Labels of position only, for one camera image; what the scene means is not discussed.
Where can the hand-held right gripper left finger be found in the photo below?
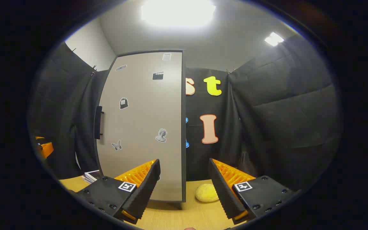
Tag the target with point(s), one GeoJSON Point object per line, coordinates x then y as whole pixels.
{"type": "Point", "coordinates": [147, 188]}

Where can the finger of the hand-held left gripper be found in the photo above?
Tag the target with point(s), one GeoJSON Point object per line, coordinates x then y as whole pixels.
{"type": "Point", "coordinates": [46, 149]}

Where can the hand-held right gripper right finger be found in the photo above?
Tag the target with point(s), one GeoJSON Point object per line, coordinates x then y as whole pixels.
{"type": "Point", "coordinates": [224, 191]}

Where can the light grey cabinet door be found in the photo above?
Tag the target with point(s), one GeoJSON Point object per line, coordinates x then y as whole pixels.
{"type": "Point", "coordinates": [139, 127]}

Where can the dark grey cabinet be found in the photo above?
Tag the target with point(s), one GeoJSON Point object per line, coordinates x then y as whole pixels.
{"type": "Point", "coordinates": [184, 127]}

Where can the yellow sponge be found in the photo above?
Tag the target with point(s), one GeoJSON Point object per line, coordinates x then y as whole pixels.
{"type": "Point", "coordinates": [207, 193]}

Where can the white book with portrait cover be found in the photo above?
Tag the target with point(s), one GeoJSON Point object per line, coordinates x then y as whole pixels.
{"type": "Point", "coordinates": [93, 175]}

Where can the black backdrop cloth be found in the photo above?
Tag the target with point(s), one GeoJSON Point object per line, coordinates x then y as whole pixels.
{"type": "Point", "coordinates": [283, 111]}

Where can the small ceiling light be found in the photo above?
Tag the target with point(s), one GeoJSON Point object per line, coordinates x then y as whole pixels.
{"type": "Point", "coordinates": [274, 39]}

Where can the large ceiling light panel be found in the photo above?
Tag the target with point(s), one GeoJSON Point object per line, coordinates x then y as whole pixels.
{"type": "Point", "coordinates": [177, 12]}

